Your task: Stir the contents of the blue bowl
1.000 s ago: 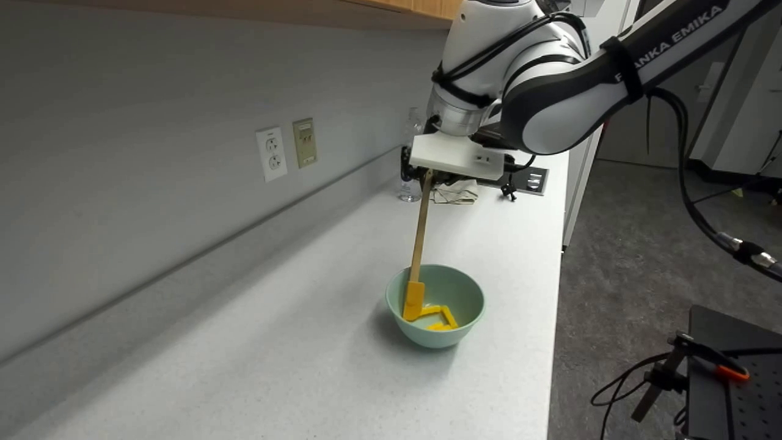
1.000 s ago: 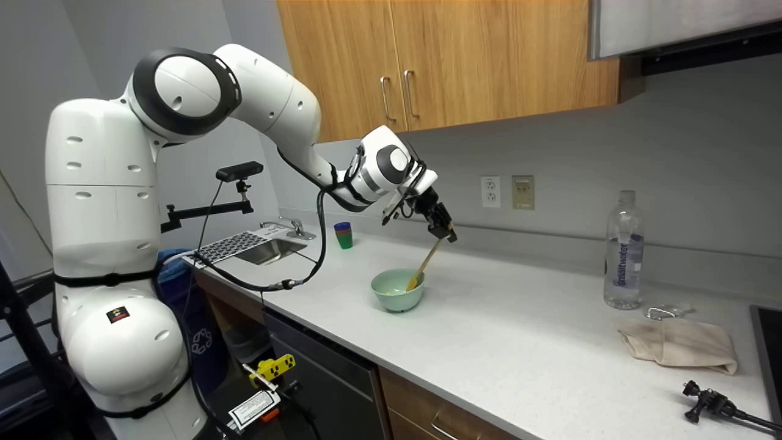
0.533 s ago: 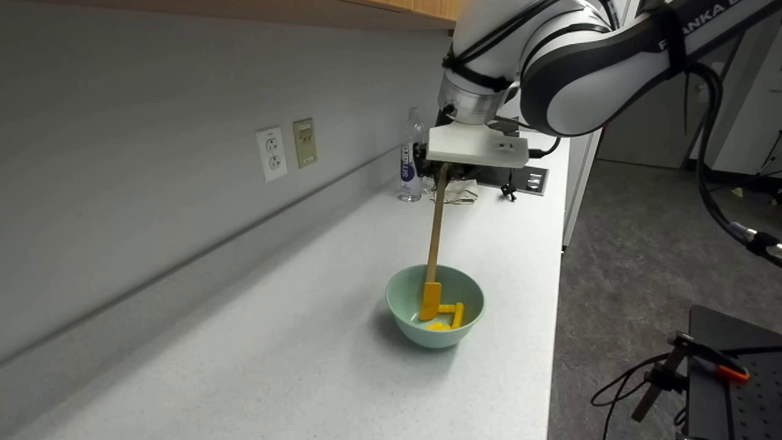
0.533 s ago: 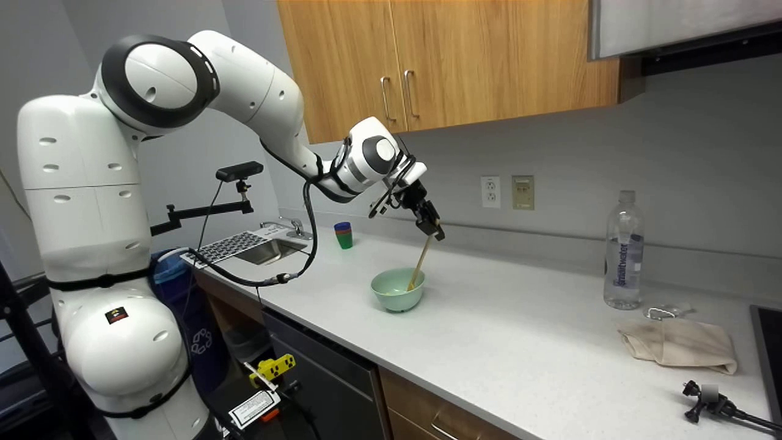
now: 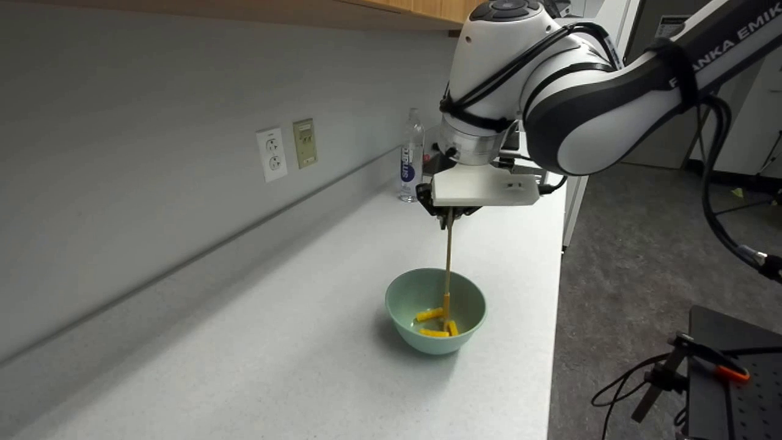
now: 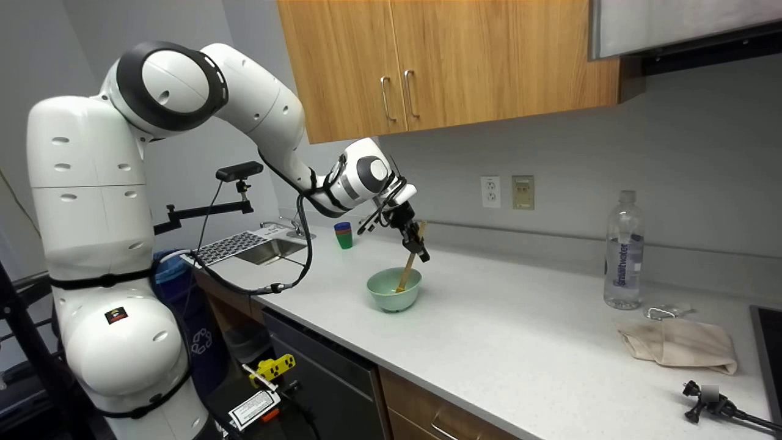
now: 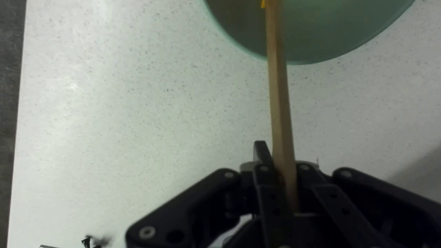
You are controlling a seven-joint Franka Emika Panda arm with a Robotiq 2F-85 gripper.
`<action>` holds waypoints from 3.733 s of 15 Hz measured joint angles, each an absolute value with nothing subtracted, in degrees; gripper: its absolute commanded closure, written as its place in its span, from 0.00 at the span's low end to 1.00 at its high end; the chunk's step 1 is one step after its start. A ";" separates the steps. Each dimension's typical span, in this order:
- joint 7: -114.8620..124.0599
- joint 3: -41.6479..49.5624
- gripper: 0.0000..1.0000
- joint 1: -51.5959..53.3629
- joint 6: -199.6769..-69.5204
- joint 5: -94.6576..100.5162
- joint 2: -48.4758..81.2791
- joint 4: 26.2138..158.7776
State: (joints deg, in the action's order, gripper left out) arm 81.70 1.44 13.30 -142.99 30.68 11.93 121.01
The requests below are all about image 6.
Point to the steel sink basin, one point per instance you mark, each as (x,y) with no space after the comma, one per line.
(269,249)

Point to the stacked blue green cups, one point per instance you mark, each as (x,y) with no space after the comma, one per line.
(344,236)

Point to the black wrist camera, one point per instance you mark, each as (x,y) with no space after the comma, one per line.
(370,220)

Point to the yellow hand tool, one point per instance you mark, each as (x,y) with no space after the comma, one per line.
(274,368)

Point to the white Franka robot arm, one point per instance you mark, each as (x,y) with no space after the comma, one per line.
(89,186)

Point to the grey dish drying rack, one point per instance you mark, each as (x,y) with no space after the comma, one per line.
(228,247)

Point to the blue recycling bin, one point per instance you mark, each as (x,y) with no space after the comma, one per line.
(199,330)

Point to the steel range hood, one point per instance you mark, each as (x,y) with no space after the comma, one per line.
(686,24)

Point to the black dishwasher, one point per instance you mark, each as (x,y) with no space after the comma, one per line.
(325,375)

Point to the clear plastic water bottle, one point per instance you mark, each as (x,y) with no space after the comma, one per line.
(625,260)

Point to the black stove top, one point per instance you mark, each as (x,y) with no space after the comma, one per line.
(771,358)

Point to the small black camera tripod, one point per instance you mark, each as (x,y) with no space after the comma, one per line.
(713,404)

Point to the white wall outlet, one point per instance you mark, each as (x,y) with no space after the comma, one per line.
(489,190)

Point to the light green bowl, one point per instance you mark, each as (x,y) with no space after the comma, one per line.
(391,300)

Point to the wooden cabinet door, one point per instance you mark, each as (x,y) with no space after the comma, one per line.
(358,50)
(505,57)

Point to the black exterior camera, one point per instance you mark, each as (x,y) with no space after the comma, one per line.
(240,171)

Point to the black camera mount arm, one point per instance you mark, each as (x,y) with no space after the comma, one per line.
(203,211)

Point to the white red control box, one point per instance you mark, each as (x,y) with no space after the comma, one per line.
(254,406)

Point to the black tripod leg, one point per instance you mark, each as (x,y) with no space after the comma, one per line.
(37,351)

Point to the small clear wrapper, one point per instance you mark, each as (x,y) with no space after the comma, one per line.
(667,310)

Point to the beige crumpled cloth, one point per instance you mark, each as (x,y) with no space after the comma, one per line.
(680,343)

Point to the beige wall switch plate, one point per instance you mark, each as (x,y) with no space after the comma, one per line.
(523,190)

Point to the wooden lower drawer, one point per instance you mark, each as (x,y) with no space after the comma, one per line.
(424,412)

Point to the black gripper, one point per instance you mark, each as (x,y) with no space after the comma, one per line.
(403,217)

